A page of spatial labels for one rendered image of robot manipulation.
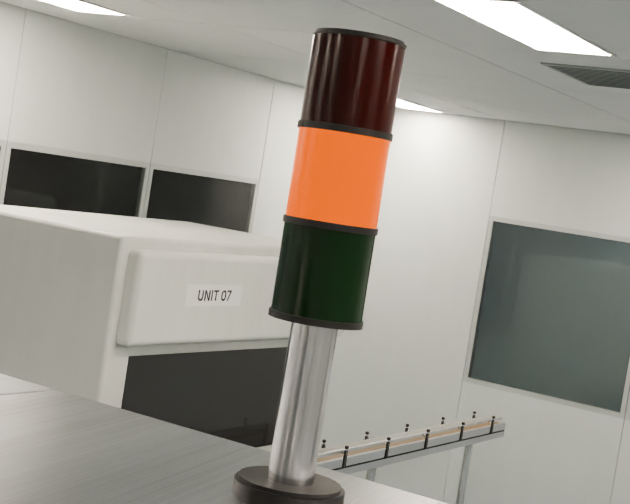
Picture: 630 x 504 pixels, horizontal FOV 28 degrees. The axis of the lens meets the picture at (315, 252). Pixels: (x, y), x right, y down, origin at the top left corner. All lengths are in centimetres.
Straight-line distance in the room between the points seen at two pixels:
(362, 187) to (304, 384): 11
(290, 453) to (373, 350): 897
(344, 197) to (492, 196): 861
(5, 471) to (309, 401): 16
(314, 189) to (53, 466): 20
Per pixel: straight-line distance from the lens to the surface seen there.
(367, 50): 64
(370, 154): 64
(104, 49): 734
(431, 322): 941
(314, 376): 66
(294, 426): 66
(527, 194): 914
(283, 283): 65
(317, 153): 64
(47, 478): 67
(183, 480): 70
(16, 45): 684
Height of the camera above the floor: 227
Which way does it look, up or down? 3 degrees down
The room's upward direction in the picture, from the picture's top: 9 degrees clockwise
